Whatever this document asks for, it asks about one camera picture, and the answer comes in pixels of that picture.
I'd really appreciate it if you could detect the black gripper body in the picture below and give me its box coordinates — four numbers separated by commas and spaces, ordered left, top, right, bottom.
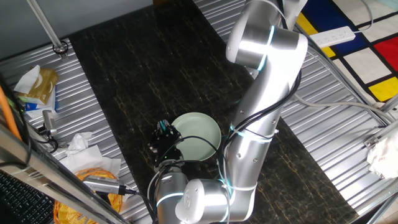
148, 129, 184, 163

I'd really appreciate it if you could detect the pale green round plate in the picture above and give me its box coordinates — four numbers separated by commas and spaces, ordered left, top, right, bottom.
170, 112, 222, 162

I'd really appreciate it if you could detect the black marble pattern mat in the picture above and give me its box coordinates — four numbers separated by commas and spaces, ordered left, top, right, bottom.
67, 0, 360, 224

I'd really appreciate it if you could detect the crumpled white tissue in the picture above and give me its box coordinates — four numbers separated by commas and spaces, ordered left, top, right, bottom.
65, 131, 93, 156

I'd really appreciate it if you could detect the yellow wicker basket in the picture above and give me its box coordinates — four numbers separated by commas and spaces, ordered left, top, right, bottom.
52, 167, 124, 224

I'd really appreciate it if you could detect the gold tissue box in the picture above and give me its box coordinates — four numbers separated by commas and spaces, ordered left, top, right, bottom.
14, 64, 60, 105

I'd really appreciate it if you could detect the blue white tissue pack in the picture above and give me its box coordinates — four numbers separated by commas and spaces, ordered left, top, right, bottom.
18, 86, 58, 119

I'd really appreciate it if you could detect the orange tube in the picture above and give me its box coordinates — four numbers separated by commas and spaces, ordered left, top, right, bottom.
0, 85, 22, 141

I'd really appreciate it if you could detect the black keyboard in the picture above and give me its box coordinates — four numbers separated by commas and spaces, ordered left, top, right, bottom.
0, 170, 55, 224

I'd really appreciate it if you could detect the thin aluminium pole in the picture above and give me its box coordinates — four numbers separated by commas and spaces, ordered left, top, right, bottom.
26, 0, 69, 60

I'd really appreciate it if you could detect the white power strip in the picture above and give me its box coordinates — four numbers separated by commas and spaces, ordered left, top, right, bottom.
309, 26, 356, 49

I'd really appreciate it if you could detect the aluminium corner profile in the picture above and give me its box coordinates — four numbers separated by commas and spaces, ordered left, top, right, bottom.
363, 119, 398, 149

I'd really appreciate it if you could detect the colourful squares floor mat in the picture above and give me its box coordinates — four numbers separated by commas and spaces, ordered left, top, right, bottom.
295, 0, 398, 103

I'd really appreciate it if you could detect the bunched white cloth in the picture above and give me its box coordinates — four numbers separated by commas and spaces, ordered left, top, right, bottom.
366, 130, 398, 180

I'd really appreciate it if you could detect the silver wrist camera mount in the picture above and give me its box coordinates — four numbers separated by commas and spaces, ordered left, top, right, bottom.
154, 158, 186, 172

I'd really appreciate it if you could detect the silver camera with plug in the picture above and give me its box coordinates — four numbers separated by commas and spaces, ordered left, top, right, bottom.
82, 174, 139, 197

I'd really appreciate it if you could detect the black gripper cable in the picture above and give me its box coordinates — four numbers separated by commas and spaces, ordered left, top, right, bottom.
155, 70, 303, 187

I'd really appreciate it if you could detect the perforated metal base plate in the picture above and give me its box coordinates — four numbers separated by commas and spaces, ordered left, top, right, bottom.
247, 67, 261, 80

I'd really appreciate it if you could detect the silver camera on mount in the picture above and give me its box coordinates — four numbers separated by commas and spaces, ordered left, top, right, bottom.
42, 110, 58, 137

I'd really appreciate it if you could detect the aluminium frame beam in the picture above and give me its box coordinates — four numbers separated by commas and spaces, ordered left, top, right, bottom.
0, 123, 130, 224

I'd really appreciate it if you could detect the thick grey base cable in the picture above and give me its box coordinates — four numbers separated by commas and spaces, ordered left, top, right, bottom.
294, 93, 397, 124

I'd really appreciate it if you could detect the grey power strip cord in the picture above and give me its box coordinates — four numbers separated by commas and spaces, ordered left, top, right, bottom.
353, 0, 374, 34

